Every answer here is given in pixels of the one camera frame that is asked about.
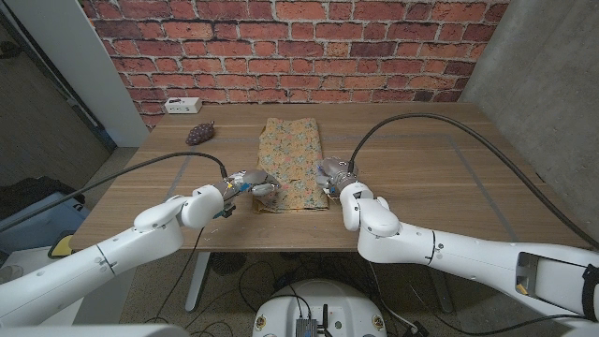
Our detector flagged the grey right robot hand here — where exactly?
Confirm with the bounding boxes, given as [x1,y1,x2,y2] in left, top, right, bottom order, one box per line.
[315,156,360,196]

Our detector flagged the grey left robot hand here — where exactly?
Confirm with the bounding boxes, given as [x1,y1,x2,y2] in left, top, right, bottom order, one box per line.
[224,168,282,198]

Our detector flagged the tan patterned cloth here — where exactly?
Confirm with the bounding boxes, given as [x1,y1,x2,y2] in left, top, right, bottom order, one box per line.
[252,116,330,215]

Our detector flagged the dark purple toy grapes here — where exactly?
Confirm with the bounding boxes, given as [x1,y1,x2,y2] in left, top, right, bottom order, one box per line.
[184,120,217,147]

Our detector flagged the black round floor object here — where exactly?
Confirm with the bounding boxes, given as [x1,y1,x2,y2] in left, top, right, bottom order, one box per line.
[210,255,247,276]

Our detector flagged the white power strip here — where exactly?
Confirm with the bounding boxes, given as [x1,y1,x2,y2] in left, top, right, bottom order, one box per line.
[163,96,203,115]

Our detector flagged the white table leg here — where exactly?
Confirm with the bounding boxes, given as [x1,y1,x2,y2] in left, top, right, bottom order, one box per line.
[184,252,211,313]

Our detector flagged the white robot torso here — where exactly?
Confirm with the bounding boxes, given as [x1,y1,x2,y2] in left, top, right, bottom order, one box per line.
[252,279,388,337]

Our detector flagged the red brick printed backdrop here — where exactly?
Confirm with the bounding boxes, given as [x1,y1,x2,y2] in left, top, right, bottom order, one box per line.
[79,0,510,128]

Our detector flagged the grey box with antenna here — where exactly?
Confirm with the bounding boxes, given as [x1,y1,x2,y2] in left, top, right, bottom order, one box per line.
[294,303,334,337]

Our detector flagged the grey table leg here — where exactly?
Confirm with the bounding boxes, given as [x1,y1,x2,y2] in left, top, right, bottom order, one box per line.
[428,269,454,314]

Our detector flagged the yellow black floor item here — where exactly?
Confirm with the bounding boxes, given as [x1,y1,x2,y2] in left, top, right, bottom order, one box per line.
[47,232,76,259]

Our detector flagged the blue storage bin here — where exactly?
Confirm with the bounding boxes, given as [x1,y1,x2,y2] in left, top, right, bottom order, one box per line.
[0,191,90,254]

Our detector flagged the black cloth bag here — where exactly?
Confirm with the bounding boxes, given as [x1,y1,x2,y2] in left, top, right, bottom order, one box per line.
[0,176,86,221]

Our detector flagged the white sneaker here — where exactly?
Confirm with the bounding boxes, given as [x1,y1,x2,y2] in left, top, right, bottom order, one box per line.
[0,264,24,285]

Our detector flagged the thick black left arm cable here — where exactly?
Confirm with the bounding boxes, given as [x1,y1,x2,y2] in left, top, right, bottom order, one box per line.
[0,151,229,234]

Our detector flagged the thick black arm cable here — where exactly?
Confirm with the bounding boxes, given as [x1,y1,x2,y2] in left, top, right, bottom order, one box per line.
[346,112,599,250]
[0,151,229,234]

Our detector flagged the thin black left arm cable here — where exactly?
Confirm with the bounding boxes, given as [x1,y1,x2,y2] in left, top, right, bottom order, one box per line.
[142,227,206,324]

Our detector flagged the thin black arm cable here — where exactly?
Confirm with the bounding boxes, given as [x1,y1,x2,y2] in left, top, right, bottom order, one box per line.
[369,261,586,337]
[142,227,206,324]

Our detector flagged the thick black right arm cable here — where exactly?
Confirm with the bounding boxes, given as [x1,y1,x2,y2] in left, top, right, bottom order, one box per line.
[346,112,599,250]

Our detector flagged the white floor cable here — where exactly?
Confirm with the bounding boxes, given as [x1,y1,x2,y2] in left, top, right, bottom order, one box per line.
[369,261,417,330]

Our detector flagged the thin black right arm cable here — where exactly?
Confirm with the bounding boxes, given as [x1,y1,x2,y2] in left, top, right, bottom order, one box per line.
[369,261,586,337]

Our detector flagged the white wall pillar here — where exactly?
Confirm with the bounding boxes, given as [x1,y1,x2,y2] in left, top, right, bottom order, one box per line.
[4,0,151,149]

